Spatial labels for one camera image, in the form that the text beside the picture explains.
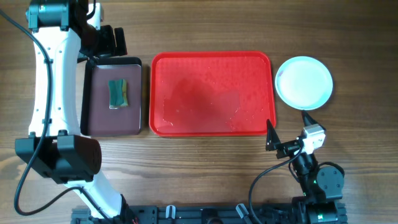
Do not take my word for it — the light blue plate top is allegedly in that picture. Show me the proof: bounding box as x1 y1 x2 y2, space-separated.
274 56 333 111

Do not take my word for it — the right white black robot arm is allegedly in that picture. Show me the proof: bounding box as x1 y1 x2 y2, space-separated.
260 111 348 224

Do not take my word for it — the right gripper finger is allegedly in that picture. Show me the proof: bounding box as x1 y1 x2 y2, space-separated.
266 119 281 151
301 110 319 127

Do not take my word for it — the black tray brown inside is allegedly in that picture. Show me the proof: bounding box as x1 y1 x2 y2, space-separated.
80 57 142 137

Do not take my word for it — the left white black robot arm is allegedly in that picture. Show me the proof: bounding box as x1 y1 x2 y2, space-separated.
15 1 135 223

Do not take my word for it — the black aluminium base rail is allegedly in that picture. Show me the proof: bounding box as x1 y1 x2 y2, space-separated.
71 203 348 224

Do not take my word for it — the red plastic tray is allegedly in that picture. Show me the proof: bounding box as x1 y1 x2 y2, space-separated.
149 51 277 138

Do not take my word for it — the green yellow sponge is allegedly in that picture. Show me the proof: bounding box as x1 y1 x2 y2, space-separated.
108 79 129 109

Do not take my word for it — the right black cable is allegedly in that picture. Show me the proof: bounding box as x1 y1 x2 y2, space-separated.
248 141 307 224

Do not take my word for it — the left black cable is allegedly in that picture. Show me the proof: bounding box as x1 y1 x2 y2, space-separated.
0 9 108 222

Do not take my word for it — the black cable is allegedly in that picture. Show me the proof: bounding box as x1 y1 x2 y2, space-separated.
248 141 307 224
0 9 108 222

